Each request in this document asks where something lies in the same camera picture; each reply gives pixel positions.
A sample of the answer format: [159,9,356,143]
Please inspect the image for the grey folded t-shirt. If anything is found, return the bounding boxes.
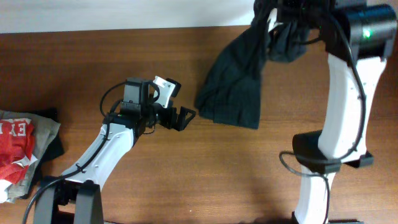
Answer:
[1,110,60,203]

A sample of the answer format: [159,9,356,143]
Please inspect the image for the dark green t-shirt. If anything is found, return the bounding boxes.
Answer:
[195,1,310,129]

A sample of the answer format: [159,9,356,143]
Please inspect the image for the red white printed t-shirt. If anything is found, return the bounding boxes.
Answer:
[1,118,37,203]

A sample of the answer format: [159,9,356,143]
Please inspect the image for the black folded garment in pile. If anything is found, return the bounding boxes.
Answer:
[18,108,65,199]

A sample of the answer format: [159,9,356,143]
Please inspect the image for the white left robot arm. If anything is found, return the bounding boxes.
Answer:
[22,77,196,224]

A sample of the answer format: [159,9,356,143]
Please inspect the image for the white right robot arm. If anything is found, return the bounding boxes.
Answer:
[292,1,397,223]

